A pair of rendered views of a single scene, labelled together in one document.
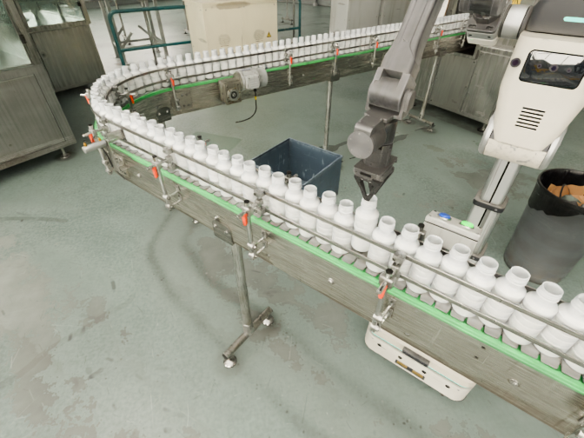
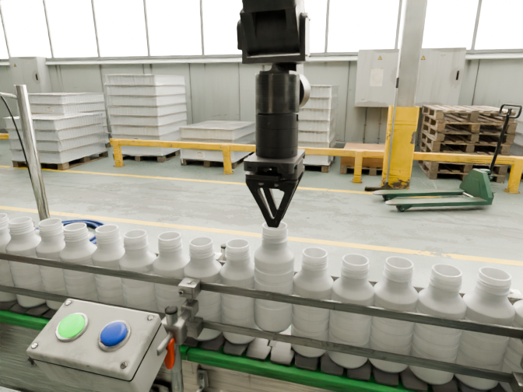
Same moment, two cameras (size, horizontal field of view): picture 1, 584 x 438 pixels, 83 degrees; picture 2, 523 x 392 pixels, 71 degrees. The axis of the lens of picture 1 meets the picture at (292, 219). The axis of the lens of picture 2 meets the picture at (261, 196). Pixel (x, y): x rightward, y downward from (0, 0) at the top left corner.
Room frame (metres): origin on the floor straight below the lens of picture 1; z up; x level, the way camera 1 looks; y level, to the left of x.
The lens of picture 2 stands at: (1.11, -0.39, 1.40)
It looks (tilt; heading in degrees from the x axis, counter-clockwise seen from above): 18 degrees down; 158
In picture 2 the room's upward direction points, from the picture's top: straight up
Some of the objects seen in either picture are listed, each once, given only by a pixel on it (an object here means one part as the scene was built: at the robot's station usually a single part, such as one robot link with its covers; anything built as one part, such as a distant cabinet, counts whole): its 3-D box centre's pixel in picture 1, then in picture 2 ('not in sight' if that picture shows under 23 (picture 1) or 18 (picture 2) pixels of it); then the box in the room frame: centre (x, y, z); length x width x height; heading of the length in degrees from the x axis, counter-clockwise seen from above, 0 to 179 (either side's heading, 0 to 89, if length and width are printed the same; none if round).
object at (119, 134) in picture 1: (115, 159); not in sight; (1.30, 0.79, 0.96); 0.23 x 0.10 x 0.27; 143
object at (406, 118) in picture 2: not in sight; (398, 148); (-2.63, 3.08, 0.55); 0.40 x 0.34 x 1.10; 53
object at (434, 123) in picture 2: not in sight; (460, 140); (-3.04, 4.68, 0.51); 1.26 x 1.08 x 1.02; 143
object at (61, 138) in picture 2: not in sight; (60, 138); (-6.30, -1.29, 0.42); 1.23 x 1.04 x 0.83; 145
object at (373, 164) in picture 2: not in sight; (373, 159); (-3.78, 3.63, 0.16); 1.23 x 1.02 x 0.31; 141
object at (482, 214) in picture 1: (473, 235); not in sight; (1.04, -0.78, 0.74); 0.11 x 0.11 x 0.40; 53
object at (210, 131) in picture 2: not in sight; (219, 142); (-5.34, 1.39, 0.33); 1.25 x 1.03 x 0.66; 141
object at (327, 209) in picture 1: (327, 217); (351, 309); (0.73, -0.10, 1.08); 0.06 x 0.06 x 0.17
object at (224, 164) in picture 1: (226, 173); not in sight; (0.97, 0.23, 1.08); 0.06 x 0.06 x 0.17
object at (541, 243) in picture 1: (555, 230); not in sight; (1.54, -1.65, 0.32); 0.45 x 0.45 x 0.64
